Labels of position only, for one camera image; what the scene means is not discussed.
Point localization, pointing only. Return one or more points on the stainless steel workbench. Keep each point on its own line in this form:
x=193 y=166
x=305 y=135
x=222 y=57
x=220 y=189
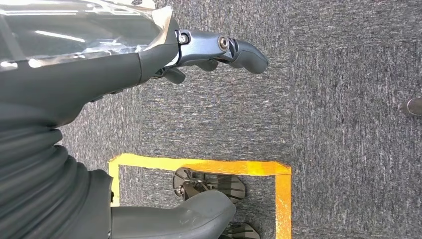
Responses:
x=413 y=106

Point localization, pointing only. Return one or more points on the yellow floor tape square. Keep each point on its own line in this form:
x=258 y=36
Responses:
x=283 y=204

